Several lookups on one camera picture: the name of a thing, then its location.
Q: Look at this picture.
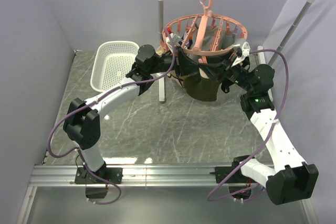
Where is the grey striped hanging underwear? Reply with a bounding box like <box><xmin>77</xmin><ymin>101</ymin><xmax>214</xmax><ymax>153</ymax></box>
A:
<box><xmin>194</xmin><ymin>24</ymin><xmax>236</xmax><ymax>51</ymax></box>

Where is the aluminium rail frame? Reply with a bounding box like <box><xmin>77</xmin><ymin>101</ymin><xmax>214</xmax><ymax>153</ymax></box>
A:
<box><xmin>15</xmin><ymin>49</ymin><xmax>320</xmax><ymax>224</ymax></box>

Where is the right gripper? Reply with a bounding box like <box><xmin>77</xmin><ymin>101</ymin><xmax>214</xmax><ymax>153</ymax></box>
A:
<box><xmin>197</xmin><ymin>48</ymin><xmax>254</xmax><ymax>93</ymax></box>

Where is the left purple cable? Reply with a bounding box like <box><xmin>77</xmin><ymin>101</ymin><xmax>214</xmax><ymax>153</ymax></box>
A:
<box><xmin>47</xmin><ymin>31</ymin><xmax>176</xmax><ymax>206</ymax></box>

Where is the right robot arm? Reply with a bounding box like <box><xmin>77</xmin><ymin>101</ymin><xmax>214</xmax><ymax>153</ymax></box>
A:
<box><xmin>207</xmin><ymin>64</ymin><xmax>319</xmax><ymax>205</ymax></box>

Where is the black underwear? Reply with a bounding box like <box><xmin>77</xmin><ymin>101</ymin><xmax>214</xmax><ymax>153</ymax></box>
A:
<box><xmin>221</xmin><ymin>80</ymin><xmax>233</xmax><ymax>93</ymax></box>

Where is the purple cable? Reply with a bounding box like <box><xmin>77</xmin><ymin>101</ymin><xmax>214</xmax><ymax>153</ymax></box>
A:
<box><xmin>47</xmin><ymin>31</ymin><xmax>176</xmax><ymax>206</ymax></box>
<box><xmin>206</xmin><ymin>49</ymin><xmax>289</xmax><ymax>202</ymax></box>

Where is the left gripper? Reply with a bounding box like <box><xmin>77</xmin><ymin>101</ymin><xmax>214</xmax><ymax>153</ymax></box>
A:
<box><xmin>149</xmin><ymin>46</ymin><xmax>201</xmax><ymax>78</ymax></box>

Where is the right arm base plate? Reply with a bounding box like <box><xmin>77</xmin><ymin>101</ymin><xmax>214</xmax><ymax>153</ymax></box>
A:
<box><xmin>213</xmin><ymin>166</ymin><xmax>254</xmax><ymax>184</ymax></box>

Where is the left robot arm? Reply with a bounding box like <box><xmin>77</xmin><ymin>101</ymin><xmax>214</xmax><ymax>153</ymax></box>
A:
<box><xmin>63</xmin><ymin>45</ymin><xmax>198</xmax><ymax>183</ymax></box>

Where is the beige hanging underwear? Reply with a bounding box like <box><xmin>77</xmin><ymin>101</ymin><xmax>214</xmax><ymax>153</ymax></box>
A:
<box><xmin>155</xmin><ymin>46</ymin><xmax>184</xmax><ymax>88</ymax></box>

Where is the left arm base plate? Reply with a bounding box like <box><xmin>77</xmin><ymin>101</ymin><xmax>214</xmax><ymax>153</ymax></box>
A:
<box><xmin>75</xmin><ymin>167</ymin><xmax>123</xmax><ymax>184</ymax></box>

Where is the white plastic basket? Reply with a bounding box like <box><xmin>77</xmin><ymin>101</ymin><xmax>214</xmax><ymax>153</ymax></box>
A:
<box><xmin>90</xmin><ymin>41</ymin><xmax>139</xmax><ymax>92</ymax></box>

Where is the olive green underwear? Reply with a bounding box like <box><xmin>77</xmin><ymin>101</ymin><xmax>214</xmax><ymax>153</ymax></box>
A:
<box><xmin>183</xmin><ymin>69</ymin><xmax>219</xmax><ymax>102</ymax></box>

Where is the navy hanging underwear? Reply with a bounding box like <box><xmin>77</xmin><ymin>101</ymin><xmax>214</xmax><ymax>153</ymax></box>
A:
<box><xmin>179</xmin><ymin>30</ymin><xmax>193</xmax><ymax>49</ymax></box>

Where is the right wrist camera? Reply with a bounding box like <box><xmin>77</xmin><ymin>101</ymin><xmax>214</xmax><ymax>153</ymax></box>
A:
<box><xmin>232</xmin><ymin>38</ymin><xmax>250</xmax><ymax>66</ymax></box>

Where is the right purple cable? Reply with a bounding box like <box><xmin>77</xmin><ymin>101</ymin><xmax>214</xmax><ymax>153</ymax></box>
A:
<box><xmin>206</xmin><ymin>49</ymin><xmax>289</xmax><ymax>202</ymax></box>

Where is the pink round clip hanger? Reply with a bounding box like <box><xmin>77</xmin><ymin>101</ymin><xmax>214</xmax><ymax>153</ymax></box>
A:
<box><xmin>160</xmin><ymin>0</ymin><xmax>248</xmax><ymax>63</ymax></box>

